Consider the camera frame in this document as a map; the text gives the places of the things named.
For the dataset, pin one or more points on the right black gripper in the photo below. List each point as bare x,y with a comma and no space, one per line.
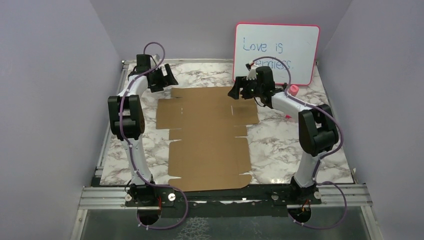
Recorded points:
234,93

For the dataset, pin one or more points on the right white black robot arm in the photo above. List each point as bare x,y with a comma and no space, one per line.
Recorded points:
317,130

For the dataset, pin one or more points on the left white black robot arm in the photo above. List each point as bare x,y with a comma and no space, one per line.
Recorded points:
127,123

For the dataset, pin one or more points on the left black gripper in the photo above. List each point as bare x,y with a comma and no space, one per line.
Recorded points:
169,79

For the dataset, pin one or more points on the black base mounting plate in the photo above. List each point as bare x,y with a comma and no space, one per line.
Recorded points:
253,200

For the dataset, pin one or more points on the brown cardboard box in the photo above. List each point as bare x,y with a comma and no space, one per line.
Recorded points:
208,148

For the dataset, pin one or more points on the pink capped small bottle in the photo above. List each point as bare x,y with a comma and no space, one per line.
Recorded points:
293,90

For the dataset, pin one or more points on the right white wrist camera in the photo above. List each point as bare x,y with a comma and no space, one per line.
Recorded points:
252,74

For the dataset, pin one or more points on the pink framed whiteboard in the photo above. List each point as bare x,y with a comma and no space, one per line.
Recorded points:
288,49

